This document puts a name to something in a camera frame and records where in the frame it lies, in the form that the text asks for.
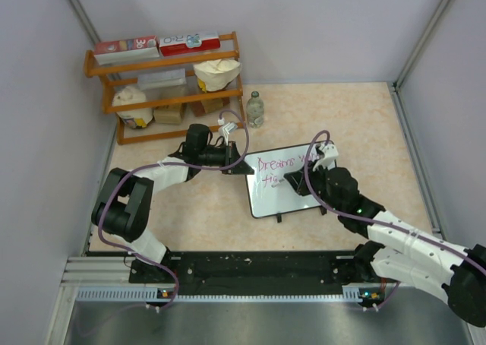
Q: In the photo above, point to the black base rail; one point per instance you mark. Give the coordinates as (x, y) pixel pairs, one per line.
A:
(265, 273)

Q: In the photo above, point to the clear glass bottle green cap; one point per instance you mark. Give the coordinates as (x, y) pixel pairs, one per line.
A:
(255, 110)

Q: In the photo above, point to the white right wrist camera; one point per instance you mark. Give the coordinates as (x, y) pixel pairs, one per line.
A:
(327, 154)

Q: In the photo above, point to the red white box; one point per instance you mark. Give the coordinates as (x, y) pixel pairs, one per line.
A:
(189, 43)
(118, 51)

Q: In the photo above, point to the black framed whiteboard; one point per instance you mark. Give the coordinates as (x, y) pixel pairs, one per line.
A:
(267, 197)

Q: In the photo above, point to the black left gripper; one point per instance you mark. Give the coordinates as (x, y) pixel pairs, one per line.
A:
(230, 153)

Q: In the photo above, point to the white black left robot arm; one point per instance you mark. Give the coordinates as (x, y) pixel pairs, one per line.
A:
(122, 208)

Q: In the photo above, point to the grey slotted cable duct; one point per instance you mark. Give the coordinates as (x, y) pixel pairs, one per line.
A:
(350, 294)

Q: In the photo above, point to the orange wooden shelf rack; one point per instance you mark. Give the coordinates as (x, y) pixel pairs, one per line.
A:
(148, 97)

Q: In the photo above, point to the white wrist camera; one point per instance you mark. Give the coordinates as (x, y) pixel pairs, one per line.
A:
(226, 128)
(327, 154)

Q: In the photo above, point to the red white box right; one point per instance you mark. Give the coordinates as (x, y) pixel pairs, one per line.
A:
(189, 43)

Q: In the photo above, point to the tan cardboard box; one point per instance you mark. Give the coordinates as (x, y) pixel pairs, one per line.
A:
(172, 114)

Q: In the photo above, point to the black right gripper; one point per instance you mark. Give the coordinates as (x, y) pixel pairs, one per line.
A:
(298, 181)

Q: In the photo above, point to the cream paper bag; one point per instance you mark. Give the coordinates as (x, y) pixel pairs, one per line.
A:
(215, 75)

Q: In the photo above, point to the red white box left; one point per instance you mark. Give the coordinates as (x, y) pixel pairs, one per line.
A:
(118, 51)

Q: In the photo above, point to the clear plastic container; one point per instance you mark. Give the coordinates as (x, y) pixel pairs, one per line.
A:
(170, 84)

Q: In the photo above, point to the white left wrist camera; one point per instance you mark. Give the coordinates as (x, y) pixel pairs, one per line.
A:
(226, 128)

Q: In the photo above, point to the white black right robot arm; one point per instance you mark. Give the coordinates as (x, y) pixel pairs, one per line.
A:
(396, 250)

